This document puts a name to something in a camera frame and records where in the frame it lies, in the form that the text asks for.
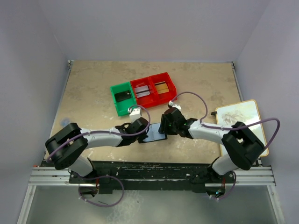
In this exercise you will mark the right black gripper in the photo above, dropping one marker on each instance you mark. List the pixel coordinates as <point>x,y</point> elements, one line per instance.
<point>163,128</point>

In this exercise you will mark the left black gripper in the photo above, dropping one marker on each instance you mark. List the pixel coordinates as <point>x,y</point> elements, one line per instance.
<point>142,136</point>

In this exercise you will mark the black leather card holder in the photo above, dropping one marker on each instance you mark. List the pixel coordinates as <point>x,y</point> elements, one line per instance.
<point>152,134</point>

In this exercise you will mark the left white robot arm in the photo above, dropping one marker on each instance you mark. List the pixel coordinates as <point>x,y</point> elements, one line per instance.
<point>66,146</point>

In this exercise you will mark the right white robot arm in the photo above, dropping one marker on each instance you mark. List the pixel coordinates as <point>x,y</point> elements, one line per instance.
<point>242,145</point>

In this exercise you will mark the black card holder in bin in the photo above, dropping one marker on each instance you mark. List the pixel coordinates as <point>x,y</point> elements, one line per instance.
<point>121,96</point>

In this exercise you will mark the silver cards stack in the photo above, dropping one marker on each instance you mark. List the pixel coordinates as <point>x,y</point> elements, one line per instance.
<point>142,91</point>

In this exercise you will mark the gold cards stack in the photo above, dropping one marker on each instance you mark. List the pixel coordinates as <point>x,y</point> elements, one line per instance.
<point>161,87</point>

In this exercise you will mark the green plastic bin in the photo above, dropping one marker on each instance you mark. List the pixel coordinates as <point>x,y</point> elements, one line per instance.
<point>122,107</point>

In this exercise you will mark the middle red plastic bin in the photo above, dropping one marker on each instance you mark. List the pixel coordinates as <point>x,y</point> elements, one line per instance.
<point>147,101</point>

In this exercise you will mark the red plastic bin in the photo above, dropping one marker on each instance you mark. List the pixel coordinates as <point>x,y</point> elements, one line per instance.
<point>166,97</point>
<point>147,101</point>

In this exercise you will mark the right red plastic bin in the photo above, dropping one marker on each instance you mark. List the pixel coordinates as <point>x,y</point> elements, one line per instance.
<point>166,97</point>

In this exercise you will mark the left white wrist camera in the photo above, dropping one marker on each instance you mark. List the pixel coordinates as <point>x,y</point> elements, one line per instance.
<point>134,113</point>

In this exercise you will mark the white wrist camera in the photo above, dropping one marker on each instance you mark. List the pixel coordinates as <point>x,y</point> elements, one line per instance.
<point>134,113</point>
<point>171,104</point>

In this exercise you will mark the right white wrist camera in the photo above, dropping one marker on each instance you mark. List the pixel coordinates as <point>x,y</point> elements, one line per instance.
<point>171,104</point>

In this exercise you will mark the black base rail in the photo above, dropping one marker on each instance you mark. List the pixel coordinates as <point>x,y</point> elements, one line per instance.
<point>108,176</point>

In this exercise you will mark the white board wooden frame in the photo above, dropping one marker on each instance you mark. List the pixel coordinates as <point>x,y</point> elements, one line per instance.
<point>246,112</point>

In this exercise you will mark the aluminium frame profile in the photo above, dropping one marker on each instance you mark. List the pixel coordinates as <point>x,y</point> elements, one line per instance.
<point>49,176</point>

